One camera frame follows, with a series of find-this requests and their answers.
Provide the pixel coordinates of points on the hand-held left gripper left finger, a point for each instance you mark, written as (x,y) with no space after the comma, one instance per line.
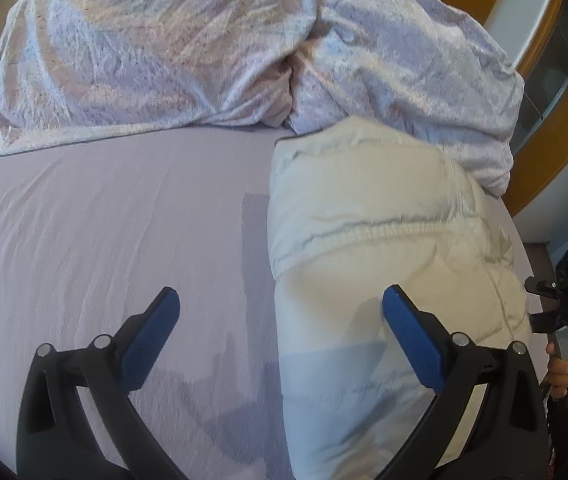
(151,340)

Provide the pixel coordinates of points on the glass door panel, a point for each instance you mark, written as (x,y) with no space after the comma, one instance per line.
(553,80)

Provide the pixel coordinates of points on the pink crumpled duvet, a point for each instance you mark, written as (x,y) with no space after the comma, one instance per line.
(139,50)

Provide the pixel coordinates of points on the orange wooden door frame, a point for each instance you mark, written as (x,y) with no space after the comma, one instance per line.
(553,160)

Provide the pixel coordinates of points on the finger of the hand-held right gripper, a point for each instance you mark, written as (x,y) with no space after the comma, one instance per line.
(543,291)
(546,321)

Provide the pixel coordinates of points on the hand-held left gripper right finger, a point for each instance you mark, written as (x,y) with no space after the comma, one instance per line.
(411,340)

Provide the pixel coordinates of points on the lavender bed sheet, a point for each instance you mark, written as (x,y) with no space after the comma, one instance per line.
(114,210)

